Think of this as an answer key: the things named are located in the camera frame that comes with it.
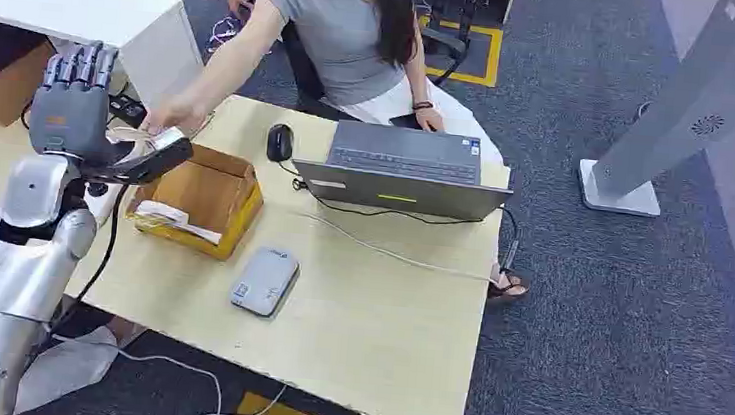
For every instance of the person's right hand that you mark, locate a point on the person's right hand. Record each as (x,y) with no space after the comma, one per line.
(173,112)

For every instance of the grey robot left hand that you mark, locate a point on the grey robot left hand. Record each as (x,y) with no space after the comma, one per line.
(69,117)

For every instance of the white card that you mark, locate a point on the white card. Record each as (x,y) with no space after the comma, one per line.
(167,138)

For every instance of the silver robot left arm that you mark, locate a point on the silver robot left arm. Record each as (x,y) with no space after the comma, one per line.
(16,268)

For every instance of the black power strip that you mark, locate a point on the black power strip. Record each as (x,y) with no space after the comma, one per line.
(126,110)

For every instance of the wooden card box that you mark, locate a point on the wooden card box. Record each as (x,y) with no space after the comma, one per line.
(209,192)

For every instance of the white cabinet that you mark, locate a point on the white cabinet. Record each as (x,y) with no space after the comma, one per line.
(91,15)

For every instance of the stack of white cards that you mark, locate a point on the stack of white cards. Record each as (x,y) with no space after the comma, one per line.
(170,217)

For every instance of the black computer mouse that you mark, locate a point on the black computer mouse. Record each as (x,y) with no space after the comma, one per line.
(280,142)

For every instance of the person at laptop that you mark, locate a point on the person at laptop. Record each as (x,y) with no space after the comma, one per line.
(342,37)

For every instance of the grey card reader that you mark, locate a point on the grey card reader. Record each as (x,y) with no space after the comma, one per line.
(264,281)

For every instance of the grey laptop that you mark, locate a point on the grey laptop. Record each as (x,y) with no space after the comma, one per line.
(404,169)

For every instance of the yellow floor tape square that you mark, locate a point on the yellow floor tape square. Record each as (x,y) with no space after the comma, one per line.
(492,57)

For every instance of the white kiosk stand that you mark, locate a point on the white kiosk stand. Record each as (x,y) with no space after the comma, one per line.
(682,107)

